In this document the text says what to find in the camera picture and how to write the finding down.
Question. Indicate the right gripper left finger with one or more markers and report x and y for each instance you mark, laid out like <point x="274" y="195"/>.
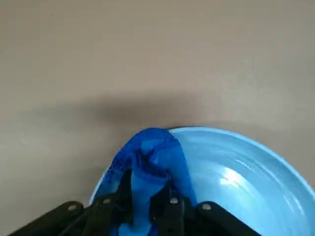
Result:
<point x="98" y="216"/>

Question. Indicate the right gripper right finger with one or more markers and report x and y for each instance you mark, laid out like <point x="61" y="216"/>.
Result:
<point x="177" y="216"/>

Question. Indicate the blue cloth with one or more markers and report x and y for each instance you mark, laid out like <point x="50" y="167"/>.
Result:
<point x="152" y="150"/>

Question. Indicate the blue plastic plate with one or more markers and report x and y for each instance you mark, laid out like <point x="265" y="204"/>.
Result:
<point x="246" y="184"/>

